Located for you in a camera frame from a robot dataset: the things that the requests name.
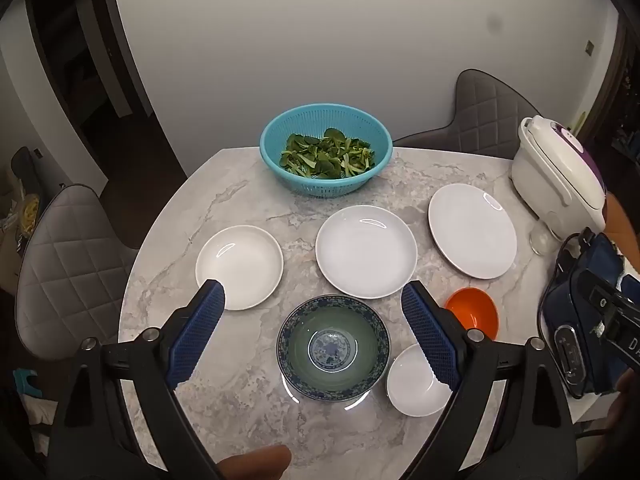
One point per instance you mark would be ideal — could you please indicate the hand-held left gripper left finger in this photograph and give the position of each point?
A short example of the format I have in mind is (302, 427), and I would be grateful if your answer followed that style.
(200, 330)

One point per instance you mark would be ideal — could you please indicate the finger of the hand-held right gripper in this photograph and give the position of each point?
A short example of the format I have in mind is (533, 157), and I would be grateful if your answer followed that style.
(600, 302)

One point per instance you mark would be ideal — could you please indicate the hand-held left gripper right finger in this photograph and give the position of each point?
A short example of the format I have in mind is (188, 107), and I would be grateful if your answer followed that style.
(430, 340)

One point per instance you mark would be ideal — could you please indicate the small white bowl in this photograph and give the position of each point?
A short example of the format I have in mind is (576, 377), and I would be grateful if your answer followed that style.
(412, 385)

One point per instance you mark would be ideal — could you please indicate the orange bowl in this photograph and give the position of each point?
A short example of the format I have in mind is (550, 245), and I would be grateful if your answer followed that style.
(472, 310)

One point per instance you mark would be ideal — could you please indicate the small deep white plate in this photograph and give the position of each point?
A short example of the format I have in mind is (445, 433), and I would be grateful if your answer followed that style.
(240, 260)

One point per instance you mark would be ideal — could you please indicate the blue patterned ceramic bowl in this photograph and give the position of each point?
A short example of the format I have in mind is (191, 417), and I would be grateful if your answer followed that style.
(330, 330)

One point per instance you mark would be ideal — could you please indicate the large deep white plate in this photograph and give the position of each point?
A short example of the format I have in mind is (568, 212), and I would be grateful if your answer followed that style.
(365, 250)

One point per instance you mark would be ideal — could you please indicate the person's left hand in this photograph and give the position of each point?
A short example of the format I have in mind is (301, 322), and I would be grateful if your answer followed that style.
(260, 462)

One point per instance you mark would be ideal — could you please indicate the navy blue electric cooker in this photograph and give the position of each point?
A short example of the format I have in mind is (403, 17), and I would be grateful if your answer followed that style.
(575, 305)

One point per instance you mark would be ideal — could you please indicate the orange brown object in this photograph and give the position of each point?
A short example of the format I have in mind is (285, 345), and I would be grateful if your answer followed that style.
(622, 225)

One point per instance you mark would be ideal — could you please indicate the clear drinking glass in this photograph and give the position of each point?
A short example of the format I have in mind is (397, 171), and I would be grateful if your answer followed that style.
(542, 240)

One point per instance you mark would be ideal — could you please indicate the white rice cooker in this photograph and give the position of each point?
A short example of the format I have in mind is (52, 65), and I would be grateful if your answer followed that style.
(545, 175)

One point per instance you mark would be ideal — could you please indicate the grey quilted chair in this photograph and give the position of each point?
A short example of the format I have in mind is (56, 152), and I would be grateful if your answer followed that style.
(65, 270)
(480, 110)

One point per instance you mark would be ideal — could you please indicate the teal plastic colander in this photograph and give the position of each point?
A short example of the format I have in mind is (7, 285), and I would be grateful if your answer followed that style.
(280, 172)

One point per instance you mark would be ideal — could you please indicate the white cloth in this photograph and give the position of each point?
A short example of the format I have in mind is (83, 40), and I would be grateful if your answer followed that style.
(42, 415)

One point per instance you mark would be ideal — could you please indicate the teal plastic item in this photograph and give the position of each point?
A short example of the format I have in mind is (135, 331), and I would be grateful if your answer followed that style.
(27, 382)

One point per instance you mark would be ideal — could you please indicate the green leafy vegetables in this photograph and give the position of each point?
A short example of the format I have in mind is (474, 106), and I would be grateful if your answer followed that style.
(320, 155)

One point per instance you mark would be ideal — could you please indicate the dark door frame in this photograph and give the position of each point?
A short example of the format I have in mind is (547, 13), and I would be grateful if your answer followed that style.
(145, 85)

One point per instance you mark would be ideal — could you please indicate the wall switch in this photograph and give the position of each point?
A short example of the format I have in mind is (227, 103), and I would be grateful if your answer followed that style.
(590, 48)

